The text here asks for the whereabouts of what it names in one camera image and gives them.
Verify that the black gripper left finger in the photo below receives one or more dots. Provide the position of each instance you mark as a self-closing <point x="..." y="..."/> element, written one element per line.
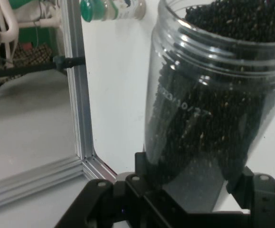
<point x="97" y="204"/>

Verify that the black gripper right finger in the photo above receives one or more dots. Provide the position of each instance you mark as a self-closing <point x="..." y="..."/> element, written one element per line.
<point x="268" y="202"/>

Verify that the clear jar with black seeds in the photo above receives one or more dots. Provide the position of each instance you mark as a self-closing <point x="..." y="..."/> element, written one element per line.
<point x="199" y="118"/>

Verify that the checkered woven mat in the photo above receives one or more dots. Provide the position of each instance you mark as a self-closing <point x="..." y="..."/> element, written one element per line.
<point x="32" y="55"/>

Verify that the green fabric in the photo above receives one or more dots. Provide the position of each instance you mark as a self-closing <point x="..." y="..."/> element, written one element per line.
<point x="32" y="35"/>

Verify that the green-capped spice bottle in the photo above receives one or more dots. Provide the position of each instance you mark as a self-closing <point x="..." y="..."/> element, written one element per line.
<point x="113" y="9"/>

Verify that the long aluminium frame rail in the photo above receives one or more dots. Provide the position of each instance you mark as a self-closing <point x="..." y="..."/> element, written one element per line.
<point x="99" y="168"/>

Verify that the aluminium frame post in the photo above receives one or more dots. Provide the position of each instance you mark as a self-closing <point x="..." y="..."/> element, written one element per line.
<point x="32" y="183"/>

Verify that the short aluminium frame rail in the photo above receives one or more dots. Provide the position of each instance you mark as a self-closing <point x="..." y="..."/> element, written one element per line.
<point x="80" y="95"/>

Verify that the white tube frame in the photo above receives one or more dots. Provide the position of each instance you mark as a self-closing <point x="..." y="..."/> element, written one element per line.
<point x="11" y="28"/>

